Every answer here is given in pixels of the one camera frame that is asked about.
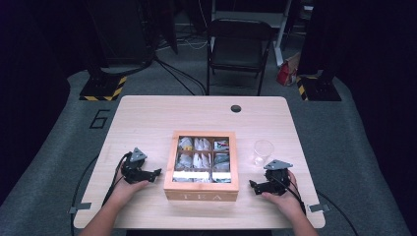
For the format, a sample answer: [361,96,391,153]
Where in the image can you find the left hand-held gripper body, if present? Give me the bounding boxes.
[120,147,156,185]

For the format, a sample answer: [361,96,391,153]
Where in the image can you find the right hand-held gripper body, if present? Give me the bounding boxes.
[262,159,294,197]

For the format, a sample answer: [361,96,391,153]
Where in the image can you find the wooden tea box glass lid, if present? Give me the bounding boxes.
[162,130,240,203]

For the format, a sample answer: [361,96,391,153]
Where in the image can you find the person's right hand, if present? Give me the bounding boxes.
[261,170,306,217]

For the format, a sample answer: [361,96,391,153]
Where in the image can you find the person's left hand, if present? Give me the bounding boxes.
[109,178,150,206]

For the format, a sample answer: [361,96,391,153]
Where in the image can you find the clear plastic cup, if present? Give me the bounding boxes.
[253,139,275,167]

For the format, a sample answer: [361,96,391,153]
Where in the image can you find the grey tape piece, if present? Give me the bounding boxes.
[308,204,331,213]
[68,202,92,214]

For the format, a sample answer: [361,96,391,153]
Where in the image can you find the striped black stand base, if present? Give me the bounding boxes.
[295,74,342,102]
[79,76,128,102]

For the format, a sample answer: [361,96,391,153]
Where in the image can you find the black folding chair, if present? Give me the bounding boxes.
[206,18,273,96]

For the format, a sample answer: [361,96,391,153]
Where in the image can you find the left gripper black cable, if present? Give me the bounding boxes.
[69,151,132,236]

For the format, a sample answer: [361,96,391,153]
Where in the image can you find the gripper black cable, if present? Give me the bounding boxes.
[271,175,360,236]
[69,151,132,236]

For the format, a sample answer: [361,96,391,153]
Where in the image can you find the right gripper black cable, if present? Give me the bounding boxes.
[271,175,360,236]

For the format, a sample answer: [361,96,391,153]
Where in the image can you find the black floor cables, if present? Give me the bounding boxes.
[153,57,208,96]

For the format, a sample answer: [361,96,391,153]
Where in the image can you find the white floor cable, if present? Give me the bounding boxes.
[156,37,209,52]

